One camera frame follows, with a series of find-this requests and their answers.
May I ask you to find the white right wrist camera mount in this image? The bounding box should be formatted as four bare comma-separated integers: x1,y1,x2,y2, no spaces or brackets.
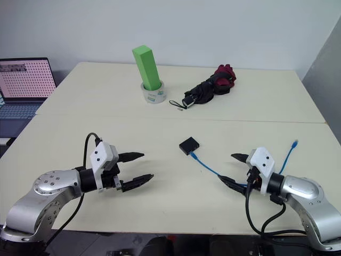
246,146,276,196

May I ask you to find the blue Ethernet cable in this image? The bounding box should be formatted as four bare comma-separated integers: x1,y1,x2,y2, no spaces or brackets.
189,139,299,187

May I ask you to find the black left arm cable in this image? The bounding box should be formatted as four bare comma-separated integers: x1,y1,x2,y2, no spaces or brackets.
44,132,103,247

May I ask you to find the black and maroon folded umbrella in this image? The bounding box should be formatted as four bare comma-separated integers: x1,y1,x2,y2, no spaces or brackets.
168,64,238,111

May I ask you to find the open laptop computer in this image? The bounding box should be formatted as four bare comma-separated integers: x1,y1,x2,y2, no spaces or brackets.
0,57,58,121

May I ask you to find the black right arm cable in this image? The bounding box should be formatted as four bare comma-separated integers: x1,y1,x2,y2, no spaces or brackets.
245,166,307,238

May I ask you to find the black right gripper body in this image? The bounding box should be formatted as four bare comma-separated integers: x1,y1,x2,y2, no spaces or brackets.
246,165,264,191

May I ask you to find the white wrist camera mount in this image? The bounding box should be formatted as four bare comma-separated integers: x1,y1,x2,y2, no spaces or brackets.
246,146,276,196
89,142,119,194

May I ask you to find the small black adapter box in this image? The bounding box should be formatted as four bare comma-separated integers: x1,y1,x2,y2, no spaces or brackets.
178,136,201,156

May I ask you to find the clear packing tape roll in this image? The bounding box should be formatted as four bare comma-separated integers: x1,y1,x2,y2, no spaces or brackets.
140,79,166,105

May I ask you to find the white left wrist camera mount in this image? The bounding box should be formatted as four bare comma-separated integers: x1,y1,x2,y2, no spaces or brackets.
89,142,119,194

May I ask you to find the green foam block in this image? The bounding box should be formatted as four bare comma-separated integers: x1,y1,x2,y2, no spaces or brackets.
132,45,163,92

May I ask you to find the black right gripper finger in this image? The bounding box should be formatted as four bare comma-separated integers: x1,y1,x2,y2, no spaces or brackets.
230,153,251,164
217,174,249,197

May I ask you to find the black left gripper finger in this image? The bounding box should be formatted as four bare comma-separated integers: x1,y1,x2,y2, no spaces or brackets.
118,151,145,163
122,173,155,193

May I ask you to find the grey partition panel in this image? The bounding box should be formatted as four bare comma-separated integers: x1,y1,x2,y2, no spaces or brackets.
300,19,341,157

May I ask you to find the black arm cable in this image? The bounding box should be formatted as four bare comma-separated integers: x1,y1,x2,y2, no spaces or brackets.
245,166,307,238
44,132,103,247

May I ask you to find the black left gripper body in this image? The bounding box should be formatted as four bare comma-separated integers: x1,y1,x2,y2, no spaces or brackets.
101,162,125,192

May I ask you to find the dark rounded shape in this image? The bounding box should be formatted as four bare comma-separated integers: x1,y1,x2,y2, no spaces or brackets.
142,235,175,256

